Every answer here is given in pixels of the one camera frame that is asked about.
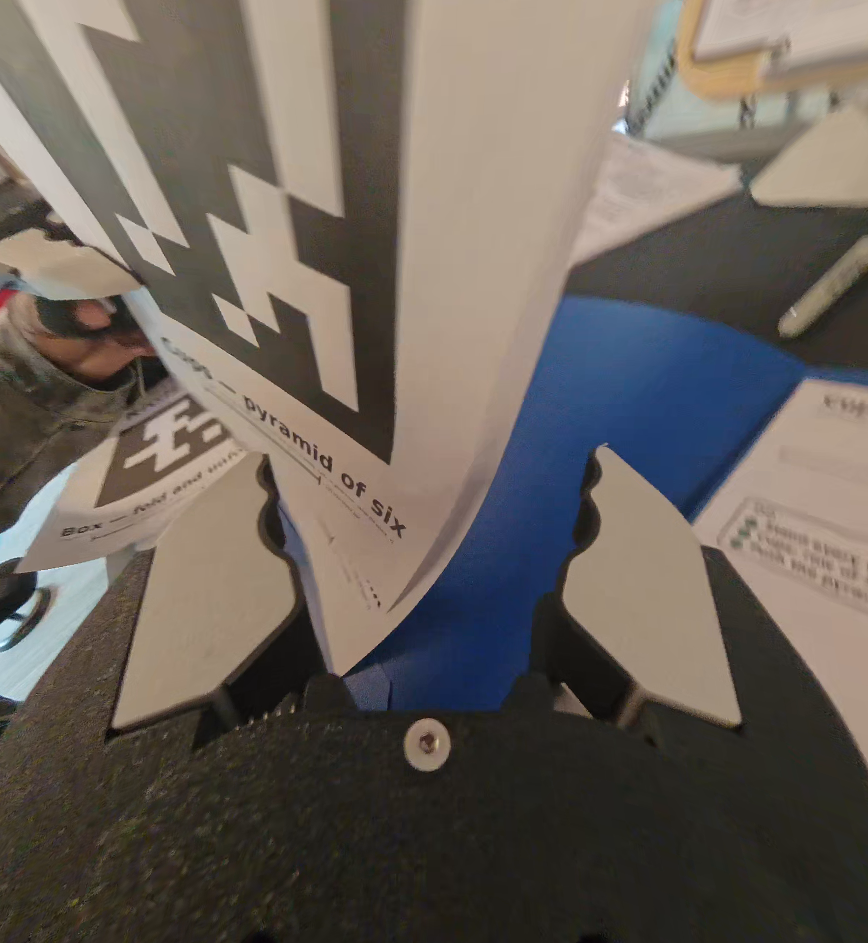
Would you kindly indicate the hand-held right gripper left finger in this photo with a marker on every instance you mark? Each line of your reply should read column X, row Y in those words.
column 198, row 611

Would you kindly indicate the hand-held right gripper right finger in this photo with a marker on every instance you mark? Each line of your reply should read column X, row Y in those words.
column 647, row 589

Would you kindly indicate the marker-printed task paper sheet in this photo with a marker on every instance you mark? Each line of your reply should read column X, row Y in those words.
column 478, row 221

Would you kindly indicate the black desk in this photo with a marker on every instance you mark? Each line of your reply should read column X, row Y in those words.
column 699, row 265

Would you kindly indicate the small-marker paper sheet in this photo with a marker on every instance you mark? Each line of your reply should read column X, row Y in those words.
column 88, row 516

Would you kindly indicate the white instruction paper sheet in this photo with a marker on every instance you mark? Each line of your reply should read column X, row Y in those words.
column 809, row 457

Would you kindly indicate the person's upper body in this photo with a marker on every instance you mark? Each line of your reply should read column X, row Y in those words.
column 21, row 427

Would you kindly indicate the grey marker pen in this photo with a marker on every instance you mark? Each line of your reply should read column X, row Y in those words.
column 832, row 287

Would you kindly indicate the white printed paper sheet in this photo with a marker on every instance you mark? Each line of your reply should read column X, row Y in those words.
column 647, row 191

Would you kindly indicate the white cardboard sheet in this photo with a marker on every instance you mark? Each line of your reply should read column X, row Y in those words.
column 832, row 162

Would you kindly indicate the pale green box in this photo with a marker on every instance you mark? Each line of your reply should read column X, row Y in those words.
column 699, row 118

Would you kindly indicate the yellow plastic tray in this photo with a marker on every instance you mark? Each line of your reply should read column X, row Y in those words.
column 706, row 74

